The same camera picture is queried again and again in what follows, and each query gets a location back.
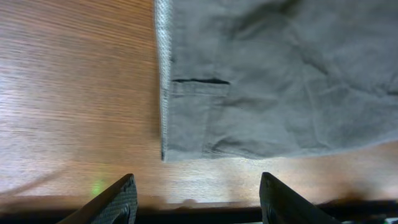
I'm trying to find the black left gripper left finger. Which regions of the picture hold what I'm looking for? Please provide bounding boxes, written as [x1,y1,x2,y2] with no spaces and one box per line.
[57,174,138,224]

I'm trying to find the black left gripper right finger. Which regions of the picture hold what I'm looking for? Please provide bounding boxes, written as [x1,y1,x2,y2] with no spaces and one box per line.
[259,172,340,224]

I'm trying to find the grey shorts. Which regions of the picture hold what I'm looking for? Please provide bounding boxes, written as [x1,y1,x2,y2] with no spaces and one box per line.
[155,0,397,162]

